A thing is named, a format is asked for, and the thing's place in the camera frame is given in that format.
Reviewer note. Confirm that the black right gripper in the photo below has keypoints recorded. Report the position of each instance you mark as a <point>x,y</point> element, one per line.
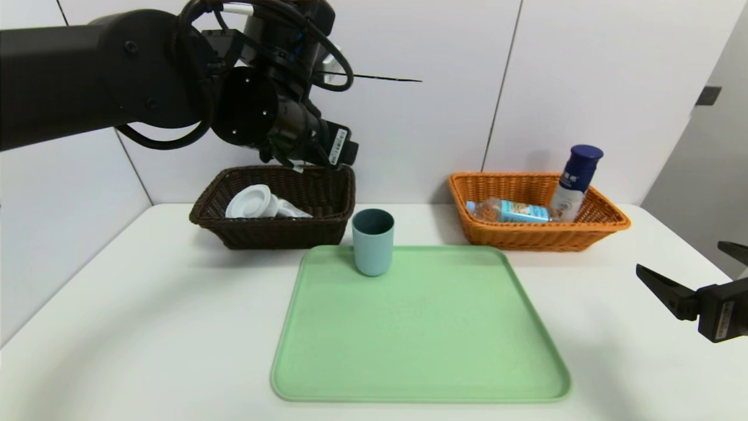
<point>722,314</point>

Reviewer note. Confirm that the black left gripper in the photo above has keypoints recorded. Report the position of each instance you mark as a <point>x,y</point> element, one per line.
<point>339,147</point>

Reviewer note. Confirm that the clear slim spray bottle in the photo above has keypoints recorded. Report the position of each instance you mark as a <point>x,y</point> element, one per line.
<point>292,210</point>

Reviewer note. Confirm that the white round plastic container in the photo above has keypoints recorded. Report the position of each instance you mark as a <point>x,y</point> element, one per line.
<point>251,203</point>

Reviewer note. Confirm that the teal plastic cup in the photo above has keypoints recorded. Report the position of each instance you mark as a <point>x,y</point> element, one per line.
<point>373,257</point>

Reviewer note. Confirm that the white yogurt bottle navy cap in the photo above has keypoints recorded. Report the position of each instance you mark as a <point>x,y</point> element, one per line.
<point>575,175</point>

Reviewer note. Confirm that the clear water bottle blue cap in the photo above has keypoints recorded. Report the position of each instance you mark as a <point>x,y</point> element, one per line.
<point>514,211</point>

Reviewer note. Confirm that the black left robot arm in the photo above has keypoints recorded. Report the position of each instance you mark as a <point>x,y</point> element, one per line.
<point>87,76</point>

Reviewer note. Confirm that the dark brown wicker basket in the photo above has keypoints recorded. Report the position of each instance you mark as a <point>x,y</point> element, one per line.
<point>263,234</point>

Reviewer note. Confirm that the orange wicker basket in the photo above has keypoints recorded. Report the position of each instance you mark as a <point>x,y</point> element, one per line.
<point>543,237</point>

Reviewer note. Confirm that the light green plastic tray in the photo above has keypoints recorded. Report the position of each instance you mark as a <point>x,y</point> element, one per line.
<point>421,351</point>

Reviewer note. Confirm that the dark wall fixture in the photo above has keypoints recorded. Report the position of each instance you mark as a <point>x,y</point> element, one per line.
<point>707,96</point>

